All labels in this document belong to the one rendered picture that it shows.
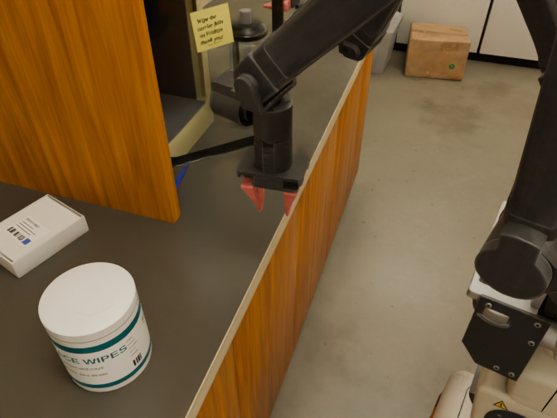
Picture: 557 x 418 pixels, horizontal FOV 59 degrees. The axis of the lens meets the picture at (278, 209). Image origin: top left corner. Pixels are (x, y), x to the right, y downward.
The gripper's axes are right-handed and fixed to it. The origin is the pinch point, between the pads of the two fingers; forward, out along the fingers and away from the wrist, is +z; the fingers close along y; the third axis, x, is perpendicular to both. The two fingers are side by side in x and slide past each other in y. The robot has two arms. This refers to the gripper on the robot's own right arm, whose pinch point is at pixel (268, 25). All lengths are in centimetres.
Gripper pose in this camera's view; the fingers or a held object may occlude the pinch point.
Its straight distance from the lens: 128.0
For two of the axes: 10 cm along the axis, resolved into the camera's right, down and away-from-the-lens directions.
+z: -9.3, -2.0, 3.1
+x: -3.6, 6.5, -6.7
